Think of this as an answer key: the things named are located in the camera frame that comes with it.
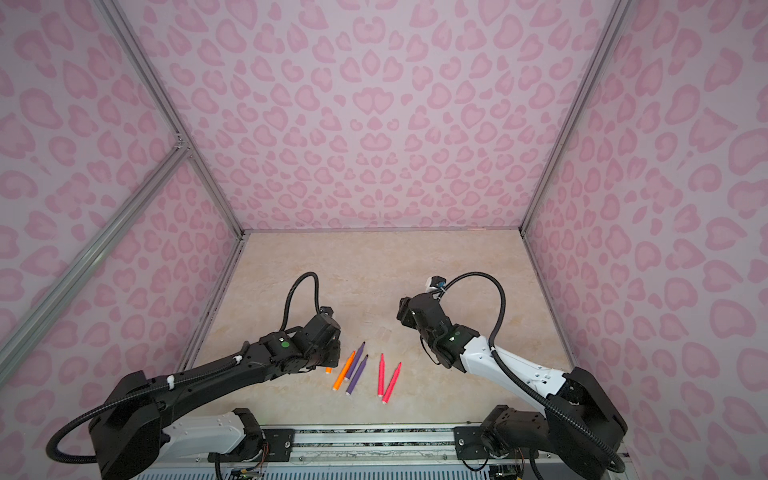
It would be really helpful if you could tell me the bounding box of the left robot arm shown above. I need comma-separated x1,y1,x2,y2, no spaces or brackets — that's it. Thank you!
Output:
88,307,341,479

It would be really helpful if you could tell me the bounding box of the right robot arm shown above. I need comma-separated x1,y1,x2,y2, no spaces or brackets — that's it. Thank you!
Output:
397,293,628,479

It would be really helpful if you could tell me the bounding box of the purple pen upper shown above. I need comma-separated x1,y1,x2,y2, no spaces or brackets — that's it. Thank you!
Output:
345,341,366,381

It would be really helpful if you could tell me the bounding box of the purple pen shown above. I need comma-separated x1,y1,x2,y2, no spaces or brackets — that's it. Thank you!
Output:
345,341,366,381
346,355,368,396

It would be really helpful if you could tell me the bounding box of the purple pen lower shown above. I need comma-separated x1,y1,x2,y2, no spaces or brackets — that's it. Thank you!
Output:
346,355,368,396

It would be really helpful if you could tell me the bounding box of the pink pen left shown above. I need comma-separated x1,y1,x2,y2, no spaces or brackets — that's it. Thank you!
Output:
377,353,386,398

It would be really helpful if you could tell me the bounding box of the pink pen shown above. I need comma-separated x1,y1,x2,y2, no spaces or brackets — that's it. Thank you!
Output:
377,353,386,398
382,363,402,404

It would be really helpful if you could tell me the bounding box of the pink pen right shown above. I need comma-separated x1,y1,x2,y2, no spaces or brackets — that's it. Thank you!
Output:
382,363,402,404

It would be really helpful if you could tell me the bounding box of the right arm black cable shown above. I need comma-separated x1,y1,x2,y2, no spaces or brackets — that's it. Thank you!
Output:
440,271,625,475

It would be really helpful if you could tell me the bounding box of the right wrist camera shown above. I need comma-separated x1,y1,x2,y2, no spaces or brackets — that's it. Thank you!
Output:
425,276,448,295

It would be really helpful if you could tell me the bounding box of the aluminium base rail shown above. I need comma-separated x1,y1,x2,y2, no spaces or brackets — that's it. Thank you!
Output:
128,422,637,480

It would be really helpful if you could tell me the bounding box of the diagonal aluminium frame bar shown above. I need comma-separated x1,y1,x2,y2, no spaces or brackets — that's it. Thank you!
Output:
1,141,189,385

